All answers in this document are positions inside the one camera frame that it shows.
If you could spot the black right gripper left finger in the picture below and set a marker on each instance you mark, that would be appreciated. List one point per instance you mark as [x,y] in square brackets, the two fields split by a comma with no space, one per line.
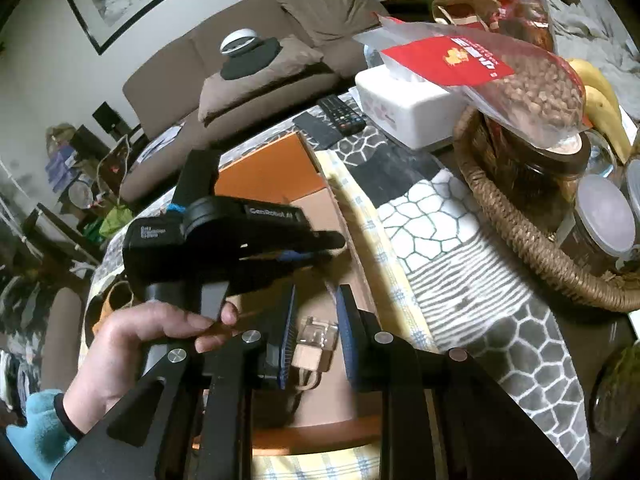
[281,334]

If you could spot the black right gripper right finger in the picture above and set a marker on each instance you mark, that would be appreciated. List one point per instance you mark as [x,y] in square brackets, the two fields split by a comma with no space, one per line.
[367,350]

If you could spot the clear perfume bottle wooden cap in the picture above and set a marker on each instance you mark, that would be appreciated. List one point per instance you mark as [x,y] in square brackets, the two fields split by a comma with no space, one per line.
[313,353]

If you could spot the orange cardboard box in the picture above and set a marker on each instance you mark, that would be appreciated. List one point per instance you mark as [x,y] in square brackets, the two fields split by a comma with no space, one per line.
[332,416]

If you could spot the blue sleeve forearm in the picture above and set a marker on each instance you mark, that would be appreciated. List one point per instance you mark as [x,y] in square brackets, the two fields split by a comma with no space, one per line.
[48,436]

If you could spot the left hand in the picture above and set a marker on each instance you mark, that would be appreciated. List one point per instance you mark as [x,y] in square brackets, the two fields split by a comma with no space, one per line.
[112,362]

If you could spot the green bag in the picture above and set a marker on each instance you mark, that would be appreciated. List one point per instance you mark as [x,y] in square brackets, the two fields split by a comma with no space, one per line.
[118,217]

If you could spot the grey stone pattern mat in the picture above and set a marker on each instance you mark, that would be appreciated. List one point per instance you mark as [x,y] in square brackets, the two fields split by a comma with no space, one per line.
[474,293]

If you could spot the dark flat remote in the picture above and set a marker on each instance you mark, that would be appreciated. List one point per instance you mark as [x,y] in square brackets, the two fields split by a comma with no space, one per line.
[322,135]

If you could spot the black round pad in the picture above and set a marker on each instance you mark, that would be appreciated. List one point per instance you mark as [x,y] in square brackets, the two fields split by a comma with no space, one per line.
[248,62]

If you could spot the wicker basket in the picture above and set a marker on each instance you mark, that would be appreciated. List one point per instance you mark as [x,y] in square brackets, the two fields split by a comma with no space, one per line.
[552,265]

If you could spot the black remote control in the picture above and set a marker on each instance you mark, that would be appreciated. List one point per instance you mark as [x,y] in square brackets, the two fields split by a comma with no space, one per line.
[343,118]

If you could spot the white round device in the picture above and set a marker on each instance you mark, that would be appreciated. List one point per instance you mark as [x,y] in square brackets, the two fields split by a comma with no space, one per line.
[240,40]

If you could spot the brown sofa cushion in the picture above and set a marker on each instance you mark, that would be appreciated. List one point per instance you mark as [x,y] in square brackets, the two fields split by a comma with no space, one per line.
[295,62]

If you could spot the white tissue box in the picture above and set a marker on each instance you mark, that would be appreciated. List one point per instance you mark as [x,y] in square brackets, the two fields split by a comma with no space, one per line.
[415,114]

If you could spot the plastic lidded jar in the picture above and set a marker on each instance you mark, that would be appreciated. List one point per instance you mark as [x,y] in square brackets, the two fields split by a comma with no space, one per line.
[603,228]

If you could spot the brown sofa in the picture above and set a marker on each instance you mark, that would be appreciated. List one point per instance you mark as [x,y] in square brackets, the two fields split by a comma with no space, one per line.
[164,91]

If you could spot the bag of nuts red label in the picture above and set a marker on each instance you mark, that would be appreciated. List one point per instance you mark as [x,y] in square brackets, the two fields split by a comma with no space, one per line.
[530,91]

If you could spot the bananas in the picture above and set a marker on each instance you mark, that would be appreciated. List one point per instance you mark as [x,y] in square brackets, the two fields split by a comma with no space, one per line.
[602,108]

